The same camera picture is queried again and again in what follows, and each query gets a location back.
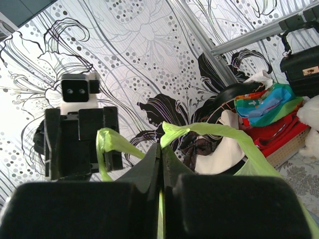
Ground cream canvas tote bag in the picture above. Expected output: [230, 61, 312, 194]
[194, 109, 247, 175]

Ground black round hat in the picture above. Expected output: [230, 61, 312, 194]
[206, 82, 265, 123]

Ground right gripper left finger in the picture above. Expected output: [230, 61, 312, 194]
[0, 143, 161, 239]

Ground red clothing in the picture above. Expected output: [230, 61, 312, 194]
[245, 112, 309, 157]

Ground green plastic trash bag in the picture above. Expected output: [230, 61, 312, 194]
[95, 122, 319, 239]

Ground colourful patterned cloth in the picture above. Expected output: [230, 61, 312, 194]
[234, 83, 303, 127]

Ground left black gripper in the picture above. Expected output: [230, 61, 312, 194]
[33, 107, 119, 180]

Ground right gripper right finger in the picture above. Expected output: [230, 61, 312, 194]
[161, 147, 312, 239]

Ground cream plush lamb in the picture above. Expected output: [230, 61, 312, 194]
[297, 95, 319, 159]

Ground black leather handbag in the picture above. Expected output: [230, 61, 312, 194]
[280, 31, 319, 98]

